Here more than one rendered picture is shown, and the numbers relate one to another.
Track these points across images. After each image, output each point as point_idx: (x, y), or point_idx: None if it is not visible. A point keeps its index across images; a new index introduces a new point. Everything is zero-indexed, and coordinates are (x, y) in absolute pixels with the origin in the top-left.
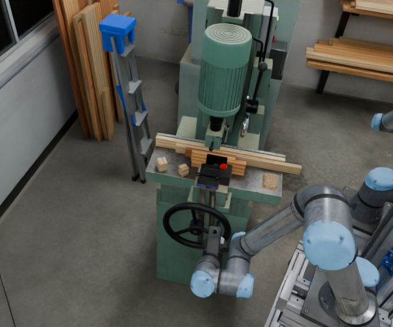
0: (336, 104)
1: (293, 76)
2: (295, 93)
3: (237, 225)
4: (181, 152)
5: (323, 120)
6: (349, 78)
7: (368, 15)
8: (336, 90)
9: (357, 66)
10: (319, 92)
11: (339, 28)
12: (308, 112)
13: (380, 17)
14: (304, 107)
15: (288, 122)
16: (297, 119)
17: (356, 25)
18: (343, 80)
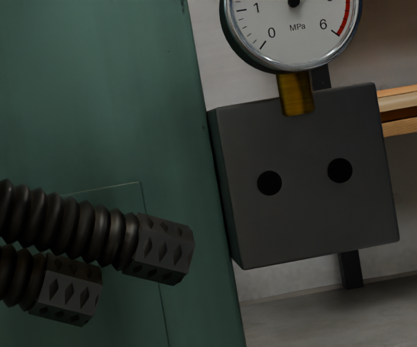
0: None
1: (265, 269)
2: (289, 305)
3: (114, 67)
4: None
5: (406, 312)
6: (411, 217)
7: (368, 36)
8: (398, 264)
9: (409, 106)
10: (356, 282)
11: (316, 84)
12: (349, 316)
13: (398, 32)
14: (331, 313)
15: (302, 346)
16: (325, 333)
17: (353, 71)
18: (400, 226)
